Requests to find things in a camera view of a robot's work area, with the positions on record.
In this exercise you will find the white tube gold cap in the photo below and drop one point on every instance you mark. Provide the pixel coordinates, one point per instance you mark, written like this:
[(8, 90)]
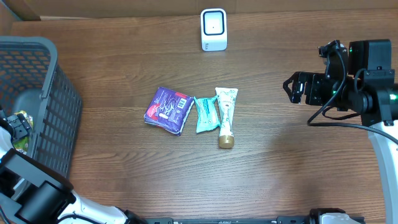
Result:
[(226, 102)]

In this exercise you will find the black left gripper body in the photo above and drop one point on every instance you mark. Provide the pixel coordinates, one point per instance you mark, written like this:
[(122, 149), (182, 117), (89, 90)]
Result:
[(23, 126)]

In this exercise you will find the purple pad package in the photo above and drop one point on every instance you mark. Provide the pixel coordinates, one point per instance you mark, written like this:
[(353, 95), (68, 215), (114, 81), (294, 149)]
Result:
[(169, 110)]

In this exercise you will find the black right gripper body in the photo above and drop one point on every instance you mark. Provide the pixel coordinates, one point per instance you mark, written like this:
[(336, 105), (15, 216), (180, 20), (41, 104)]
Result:
[(318, 91)]

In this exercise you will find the teal wipes packet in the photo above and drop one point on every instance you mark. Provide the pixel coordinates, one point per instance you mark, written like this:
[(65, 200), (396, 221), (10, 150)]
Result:
[(208, 119)]

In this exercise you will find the white barcode scanner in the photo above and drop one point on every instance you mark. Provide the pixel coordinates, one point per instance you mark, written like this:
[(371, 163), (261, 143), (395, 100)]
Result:
[(214, 33)]

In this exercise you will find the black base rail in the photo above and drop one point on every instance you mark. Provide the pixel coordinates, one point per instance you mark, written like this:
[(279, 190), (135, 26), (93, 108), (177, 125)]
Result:
[(316, 215)]

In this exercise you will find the grey plastic basket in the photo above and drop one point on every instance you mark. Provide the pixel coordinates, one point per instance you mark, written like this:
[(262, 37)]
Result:
[(33, 81)]

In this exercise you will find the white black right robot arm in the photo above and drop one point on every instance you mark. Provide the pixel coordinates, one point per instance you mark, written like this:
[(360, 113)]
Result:
[(357, 90)]

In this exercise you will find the green yellow snack packet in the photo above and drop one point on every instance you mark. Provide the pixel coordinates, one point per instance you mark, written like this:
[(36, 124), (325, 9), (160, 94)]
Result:
[(22, 145)]

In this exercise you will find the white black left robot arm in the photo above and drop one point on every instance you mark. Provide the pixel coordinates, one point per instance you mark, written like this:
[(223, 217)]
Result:
[(33, 193)]

